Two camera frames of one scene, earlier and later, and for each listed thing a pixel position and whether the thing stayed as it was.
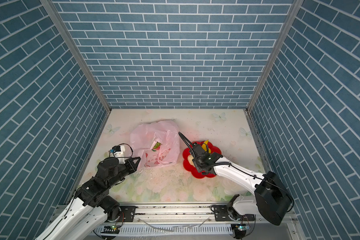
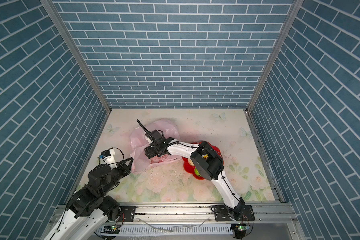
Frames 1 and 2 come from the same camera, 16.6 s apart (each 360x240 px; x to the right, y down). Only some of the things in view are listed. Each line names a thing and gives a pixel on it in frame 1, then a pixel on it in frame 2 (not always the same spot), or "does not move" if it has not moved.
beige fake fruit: (190, 159) does not move
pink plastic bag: (143, 136) does not move
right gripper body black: (198, 165) -> (153, 150)
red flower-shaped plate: (192, 168) does not move
